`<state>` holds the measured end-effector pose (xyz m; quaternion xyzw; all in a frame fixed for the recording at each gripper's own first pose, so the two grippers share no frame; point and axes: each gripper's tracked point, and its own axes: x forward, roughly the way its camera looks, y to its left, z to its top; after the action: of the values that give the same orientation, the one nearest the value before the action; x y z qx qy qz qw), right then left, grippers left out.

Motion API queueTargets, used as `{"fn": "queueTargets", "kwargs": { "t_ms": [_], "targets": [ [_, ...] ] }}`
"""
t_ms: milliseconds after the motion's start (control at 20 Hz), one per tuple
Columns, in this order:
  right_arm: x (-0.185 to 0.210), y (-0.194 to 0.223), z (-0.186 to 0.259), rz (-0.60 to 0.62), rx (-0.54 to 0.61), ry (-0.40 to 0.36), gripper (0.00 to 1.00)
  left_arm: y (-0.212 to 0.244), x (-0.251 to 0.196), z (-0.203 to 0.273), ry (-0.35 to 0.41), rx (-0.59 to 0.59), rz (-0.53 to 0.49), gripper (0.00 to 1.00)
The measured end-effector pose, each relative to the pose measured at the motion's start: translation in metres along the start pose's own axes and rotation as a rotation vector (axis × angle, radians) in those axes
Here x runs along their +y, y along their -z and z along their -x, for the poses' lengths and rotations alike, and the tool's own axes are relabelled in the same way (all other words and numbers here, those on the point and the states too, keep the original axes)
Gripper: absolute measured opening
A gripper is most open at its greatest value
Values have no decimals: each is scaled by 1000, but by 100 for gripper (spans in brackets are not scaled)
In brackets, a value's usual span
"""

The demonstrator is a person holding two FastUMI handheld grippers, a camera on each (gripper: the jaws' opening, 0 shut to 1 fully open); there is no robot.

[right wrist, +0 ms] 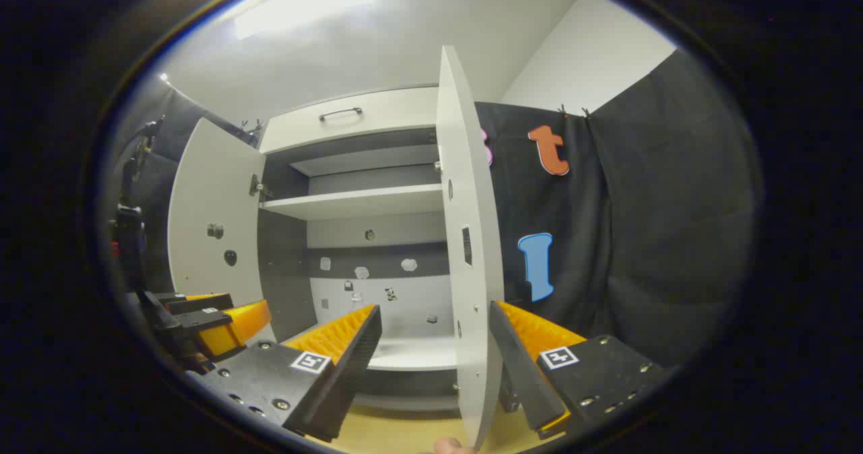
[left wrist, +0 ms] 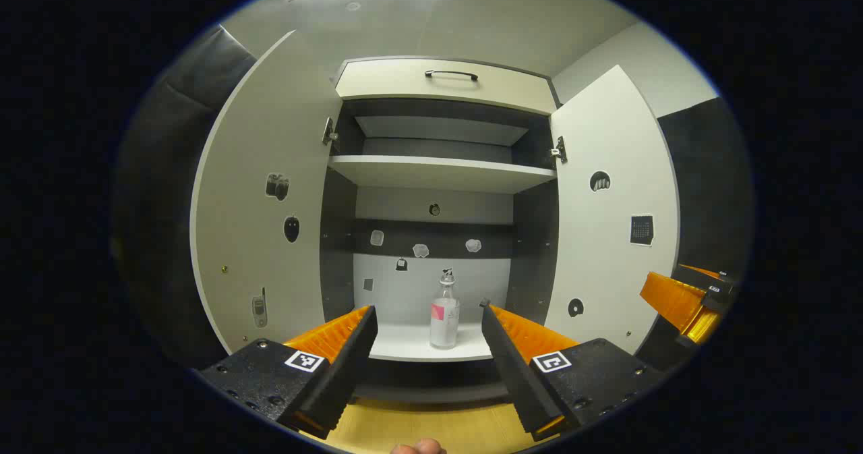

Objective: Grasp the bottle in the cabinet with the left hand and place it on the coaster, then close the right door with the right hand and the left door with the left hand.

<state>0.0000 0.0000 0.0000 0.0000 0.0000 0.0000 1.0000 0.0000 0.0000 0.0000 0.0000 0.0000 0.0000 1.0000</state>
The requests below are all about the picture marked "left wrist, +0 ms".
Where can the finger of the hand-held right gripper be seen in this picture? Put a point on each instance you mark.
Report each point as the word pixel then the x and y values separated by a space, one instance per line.
pixel 698 270
pixel 674 302

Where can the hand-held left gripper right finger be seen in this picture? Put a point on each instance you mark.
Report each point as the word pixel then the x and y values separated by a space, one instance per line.
pixel 512 373

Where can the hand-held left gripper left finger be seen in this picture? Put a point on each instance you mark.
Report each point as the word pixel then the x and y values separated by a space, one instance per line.
pixel 350 359

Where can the clear glass bottle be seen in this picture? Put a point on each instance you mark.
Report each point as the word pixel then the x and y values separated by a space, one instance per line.
pixel 445 326

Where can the grey cabinet door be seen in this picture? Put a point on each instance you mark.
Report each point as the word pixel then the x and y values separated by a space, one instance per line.
pixel 256 117
pixel 607 137

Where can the cream cabinet drawer front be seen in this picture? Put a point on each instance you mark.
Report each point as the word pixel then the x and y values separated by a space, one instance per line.
pixel 404 84

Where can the black backdrop cloth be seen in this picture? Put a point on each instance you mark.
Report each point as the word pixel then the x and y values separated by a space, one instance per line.
pixel 168 204

